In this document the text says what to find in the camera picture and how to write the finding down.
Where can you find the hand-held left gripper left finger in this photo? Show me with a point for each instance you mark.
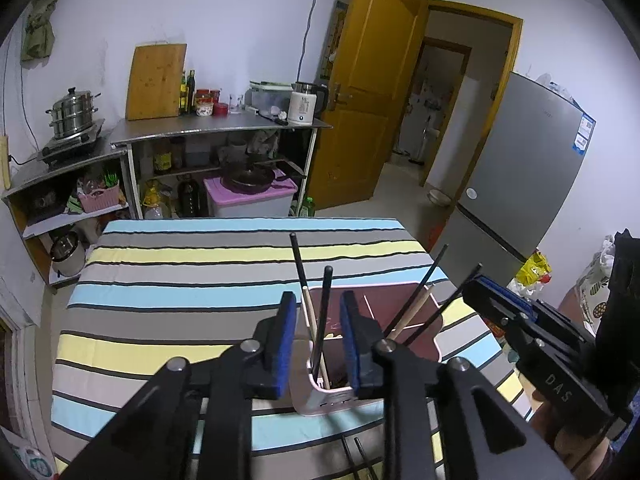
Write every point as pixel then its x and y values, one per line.
pixel 282 345

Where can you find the yellow wooden door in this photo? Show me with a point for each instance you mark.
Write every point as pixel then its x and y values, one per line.
pixel 370 85

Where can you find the low steel counter shelf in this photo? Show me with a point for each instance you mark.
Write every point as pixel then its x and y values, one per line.
pixel 65 172

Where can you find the red lidded jar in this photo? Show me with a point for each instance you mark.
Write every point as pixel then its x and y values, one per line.
pixel 203 105
pixel 220 109

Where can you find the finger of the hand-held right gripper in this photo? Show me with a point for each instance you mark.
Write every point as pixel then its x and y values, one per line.
pixel 495 312
pixel 505 294

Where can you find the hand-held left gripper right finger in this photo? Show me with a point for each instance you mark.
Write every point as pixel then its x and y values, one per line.
pixel 352 345

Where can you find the light wooden chopstick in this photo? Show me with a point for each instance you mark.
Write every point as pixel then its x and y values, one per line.
pixel 415 307
pixel 312 317

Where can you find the pale wooden stick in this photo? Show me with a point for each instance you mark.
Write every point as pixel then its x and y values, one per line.
pixel 4 160

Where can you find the green bottle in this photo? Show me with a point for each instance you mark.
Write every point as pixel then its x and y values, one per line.
pixel 307 208

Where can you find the metal floor bowl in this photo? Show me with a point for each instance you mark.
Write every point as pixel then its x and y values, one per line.
pixel 440 198

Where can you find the large dark bottle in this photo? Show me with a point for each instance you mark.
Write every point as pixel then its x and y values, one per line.
pixel 189 199

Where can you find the white plastic bag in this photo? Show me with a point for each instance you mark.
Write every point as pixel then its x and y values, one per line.
pixel 597 270

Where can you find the pink plastic utensil basket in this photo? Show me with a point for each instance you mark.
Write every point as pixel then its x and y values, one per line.
pixel 325 402

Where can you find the black chopstick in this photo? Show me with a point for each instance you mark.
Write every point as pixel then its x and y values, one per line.
pixel 419 282
pixel 298 265
pixel 324 300
pixel 440 307

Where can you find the person's right hand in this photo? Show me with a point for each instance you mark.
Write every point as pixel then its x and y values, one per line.
pixel 570 440

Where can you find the striped tablecloth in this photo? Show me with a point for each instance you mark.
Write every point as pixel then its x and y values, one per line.
pixel 175 285

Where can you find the grey metal chopstick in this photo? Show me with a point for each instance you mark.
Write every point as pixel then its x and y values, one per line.
pixel 349 460

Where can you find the dark frying pan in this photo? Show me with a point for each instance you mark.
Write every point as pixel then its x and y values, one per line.
pixel 250 178

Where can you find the tall steel counter shelf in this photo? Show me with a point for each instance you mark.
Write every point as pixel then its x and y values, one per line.
pixel 200 128

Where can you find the yellow snack bag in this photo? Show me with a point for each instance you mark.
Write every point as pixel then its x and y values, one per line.
pixel 535 267

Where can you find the white electric kettle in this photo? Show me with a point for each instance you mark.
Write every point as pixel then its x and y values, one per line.
pixel 302 107

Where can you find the grey refrigerator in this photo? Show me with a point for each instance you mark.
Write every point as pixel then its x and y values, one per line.
pixel 515 170

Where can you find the yellow door frame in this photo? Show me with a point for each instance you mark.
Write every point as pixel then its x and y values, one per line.
pixel 475 10

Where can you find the printed white bag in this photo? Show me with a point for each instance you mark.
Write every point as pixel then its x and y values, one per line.
pixel 32 460

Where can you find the small pink shelf basket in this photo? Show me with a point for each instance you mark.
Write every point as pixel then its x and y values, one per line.
pixel 100 202

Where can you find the yellow oil bottle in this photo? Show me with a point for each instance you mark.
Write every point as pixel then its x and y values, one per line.
pixel 152 202

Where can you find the steel steamer pot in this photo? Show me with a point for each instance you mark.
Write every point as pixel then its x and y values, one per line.
pixel 72 115

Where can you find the purple lidded storage box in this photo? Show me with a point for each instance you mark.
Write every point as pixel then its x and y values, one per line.
pixel 250 205

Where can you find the black gas stove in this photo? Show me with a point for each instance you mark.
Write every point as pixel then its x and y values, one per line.
pixel 75 146

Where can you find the wooden cutting board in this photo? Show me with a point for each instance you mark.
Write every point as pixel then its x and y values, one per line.
pixel 155 85

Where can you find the steel rice cooker pot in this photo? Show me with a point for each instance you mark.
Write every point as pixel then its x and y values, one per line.
pixel 66 256

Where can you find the clear drinking glass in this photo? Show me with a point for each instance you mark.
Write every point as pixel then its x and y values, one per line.
pixel 235 103

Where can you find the green hanging cloth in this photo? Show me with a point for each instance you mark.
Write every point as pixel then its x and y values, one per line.
pixel 37 35

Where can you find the clear plastic food container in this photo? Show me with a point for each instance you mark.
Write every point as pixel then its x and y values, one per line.
pixel 270 97

